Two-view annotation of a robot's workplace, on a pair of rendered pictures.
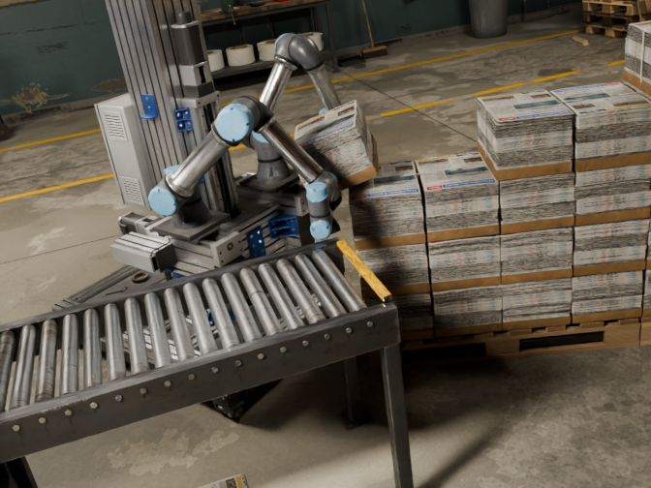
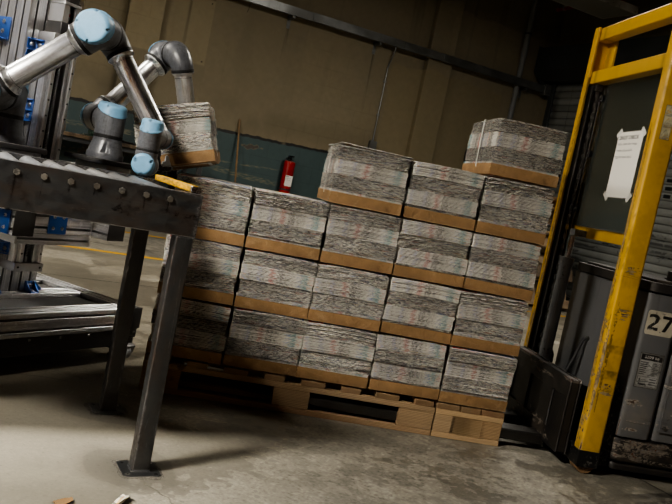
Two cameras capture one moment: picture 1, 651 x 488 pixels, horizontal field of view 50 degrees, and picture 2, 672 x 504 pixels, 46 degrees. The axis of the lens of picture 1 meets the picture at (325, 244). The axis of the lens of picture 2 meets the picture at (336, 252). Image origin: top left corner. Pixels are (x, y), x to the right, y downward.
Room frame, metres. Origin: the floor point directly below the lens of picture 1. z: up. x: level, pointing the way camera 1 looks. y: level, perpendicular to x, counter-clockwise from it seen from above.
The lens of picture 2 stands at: (-0.50, -0.06, 0.90)
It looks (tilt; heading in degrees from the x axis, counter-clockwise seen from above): 5 degrees down; 347
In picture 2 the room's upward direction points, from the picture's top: 12 degrees clockwise
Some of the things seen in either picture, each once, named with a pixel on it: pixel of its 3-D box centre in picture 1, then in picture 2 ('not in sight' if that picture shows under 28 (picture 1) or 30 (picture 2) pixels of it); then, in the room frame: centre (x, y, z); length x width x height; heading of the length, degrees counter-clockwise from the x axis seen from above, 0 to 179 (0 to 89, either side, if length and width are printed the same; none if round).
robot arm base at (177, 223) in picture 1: (188, 209); (4, 127); (2.54, 0.51, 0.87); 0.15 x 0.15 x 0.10
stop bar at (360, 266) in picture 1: (362, 267); (176, 183); (1.96, -0.11, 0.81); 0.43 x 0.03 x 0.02; 14
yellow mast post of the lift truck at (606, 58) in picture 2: not in sight; (565, 217); (2.87, -1.89, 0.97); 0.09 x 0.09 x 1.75; 85
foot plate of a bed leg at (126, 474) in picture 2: not in sight; (138, 467); (1.72, -0.14, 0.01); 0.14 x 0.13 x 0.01; 14
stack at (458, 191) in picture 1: (491, 255); (304, 301); (2.63, -0.71, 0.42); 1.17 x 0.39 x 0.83; 85
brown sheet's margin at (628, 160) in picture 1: (597, 145); (427, 215); (2.60, -1.14, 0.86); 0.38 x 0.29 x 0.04; 176
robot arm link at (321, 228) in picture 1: (321, 225); (144, 163); (2.27, 0.00, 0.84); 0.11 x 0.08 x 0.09; 173
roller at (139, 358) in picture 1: (136, 338); not in sight; (1.79, 0.61, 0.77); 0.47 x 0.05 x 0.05; 14
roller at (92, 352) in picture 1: (92, 350); not in sight; (1.76, 0.73, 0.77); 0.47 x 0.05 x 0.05; 14
